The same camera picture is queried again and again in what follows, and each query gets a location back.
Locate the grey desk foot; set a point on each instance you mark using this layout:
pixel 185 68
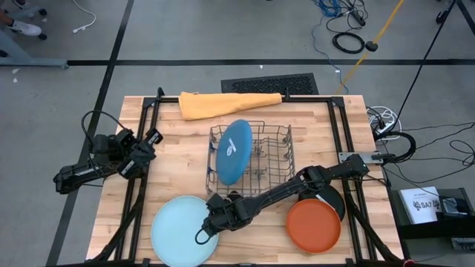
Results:
pixel 33 62

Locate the black power strip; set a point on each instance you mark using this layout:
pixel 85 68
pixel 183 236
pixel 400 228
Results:
pixel 358 18

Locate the black plate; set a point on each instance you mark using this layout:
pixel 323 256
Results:
pixel 334 196

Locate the person's shoe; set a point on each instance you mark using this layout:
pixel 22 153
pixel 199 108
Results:
pixel 26 28

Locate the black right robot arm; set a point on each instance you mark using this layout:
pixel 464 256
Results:
pixel 282 191

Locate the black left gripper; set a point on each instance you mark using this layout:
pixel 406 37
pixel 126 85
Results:
pixel 143 154

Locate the orange-yellow towel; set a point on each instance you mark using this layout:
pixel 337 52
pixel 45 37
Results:
pixel 208 105

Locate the light blue plate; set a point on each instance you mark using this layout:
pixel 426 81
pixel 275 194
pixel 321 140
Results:
pixel 178 233

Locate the white power strip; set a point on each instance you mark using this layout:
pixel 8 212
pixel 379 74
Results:
pixel 386 128

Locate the black metal table frame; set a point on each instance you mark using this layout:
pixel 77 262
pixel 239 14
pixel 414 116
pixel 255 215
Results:
pixel 315 99

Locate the black round floor puck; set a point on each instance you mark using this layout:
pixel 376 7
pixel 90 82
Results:
pixel 371 46

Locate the orange plate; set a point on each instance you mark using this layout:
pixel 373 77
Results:
pixel 313 226

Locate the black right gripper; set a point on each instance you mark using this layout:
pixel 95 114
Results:
pixel 234 213

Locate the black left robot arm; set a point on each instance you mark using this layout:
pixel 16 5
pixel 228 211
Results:
pixel 81 174

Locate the white SA7 booklet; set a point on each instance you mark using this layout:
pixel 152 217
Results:
pixel 419 204

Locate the black equipment case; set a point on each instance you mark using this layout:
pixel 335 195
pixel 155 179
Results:
pixel 426 231

